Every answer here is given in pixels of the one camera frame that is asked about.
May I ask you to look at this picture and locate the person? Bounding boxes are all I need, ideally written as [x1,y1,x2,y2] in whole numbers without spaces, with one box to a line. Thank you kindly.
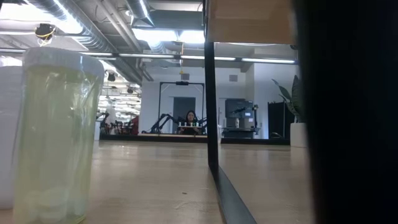
[185,110,200,135]

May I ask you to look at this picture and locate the grey door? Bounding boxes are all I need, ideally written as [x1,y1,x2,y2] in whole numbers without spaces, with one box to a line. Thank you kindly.
[172,96,197,127]

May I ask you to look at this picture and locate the grey cabinet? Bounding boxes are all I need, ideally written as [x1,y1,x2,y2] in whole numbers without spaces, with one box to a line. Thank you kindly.
[224,98,259,139]

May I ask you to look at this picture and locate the red object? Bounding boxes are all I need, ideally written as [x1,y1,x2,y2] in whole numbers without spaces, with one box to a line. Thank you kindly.
[129,114,140,135]

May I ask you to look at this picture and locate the long ceiling light bar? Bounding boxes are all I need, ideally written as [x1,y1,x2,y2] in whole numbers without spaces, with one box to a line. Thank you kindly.
[0,47,296,65]

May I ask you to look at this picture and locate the black cabinet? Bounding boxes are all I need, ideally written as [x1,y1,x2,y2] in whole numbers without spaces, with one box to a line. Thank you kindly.
[267,101,295,140]

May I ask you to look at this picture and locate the green artificial plant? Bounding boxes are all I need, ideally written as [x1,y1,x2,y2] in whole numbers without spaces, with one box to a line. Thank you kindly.
[271,74,307,124]

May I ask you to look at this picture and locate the white plant pot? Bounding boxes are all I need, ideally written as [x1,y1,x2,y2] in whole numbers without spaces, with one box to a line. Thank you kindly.
[289,122,308,149]

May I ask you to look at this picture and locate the black ceiling device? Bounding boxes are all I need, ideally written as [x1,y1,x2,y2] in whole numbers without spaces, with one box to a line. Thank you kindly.
[34,23,57,40]

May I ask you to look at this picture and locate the black gantry frame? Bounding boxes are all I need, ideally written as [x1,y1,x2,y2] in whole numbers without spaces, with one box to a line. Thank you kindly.
[158,80,206,135]

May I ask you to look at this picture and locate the black aluminium table frame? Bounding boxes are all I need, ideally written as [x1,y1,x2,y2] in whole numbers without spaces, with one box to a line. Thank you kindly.
[99,133,292,146]

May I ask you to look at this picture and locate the smooth silver duct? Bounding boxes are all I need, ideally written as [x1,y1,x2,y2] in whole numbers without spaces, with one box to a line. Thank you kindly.
[126,0,155,27]

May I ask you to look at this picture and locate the ribbed silver duct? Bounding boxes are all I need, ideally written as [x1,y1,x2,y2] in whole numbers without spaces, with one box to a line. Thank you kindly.
[27,0,155,83]

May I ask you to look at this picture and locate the black blurred post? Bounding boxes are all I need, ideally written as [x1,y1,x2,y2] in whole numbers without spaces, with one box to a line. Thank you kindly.
[292,0,398,224]

